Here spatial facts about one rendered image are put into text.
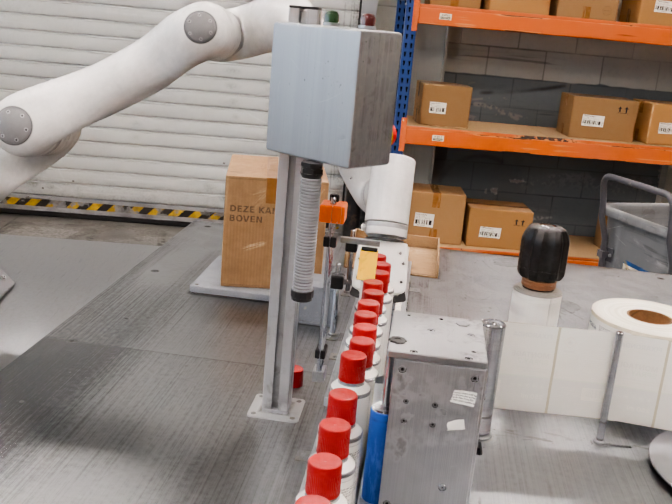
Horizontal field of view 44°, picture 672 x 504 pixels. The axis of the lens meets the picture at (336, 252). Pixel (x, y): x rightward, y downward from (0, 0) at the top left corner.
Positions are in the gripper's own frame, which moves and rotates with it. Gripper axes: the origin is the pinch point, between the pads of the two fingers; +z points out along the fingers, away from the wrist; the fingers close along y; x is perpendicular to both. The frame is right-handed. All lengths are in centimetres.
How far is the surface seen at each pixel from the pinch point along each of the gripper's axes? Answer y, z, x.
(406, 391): 7, 7, -65
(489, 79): 44, -173, 408
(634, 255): 98, -40, 202
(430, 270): 11, -16, 75
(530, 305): 26.6, -5.7, -13.7
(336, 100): -7, -30, -45
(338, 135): -6, -25, -44
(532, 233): 25.3, -17.7, -15.9
